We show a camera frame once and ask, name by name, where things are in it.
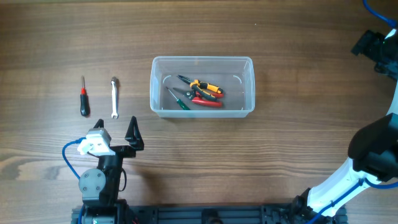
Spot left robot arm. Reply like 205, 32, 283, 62
77, 116, 144, 223

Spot black red-collar screwdriver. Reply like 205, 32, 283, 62
80, 76, 90, 117

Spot orange black needle-nose pliers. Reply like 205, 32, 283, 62
177, 75, 224, 101

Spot red handle snips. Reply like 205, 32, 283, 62
173, 87, 223, 108

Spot blue right camera cable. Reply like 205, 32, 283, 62
362, 0, 398, 29

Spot green handle screwdriver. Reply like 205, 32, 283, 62
166, 87, 190, 110

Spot blue camera cable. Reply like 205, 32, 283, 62
362, 0, 398, 29
62, 136, 86, 180

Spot silver combination wrench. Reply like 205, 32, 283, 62
111, 77, 119, 119

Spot blue left camera cable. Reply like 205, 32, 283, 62
62, 136, 86, 180

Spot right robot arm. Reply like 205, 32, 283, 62
288, 28, 397, 223

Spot clear plastic container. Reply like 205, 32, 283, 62
150, 56, 256, 118

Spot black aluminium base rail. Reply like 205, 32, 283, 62
71, 204, 309, 224

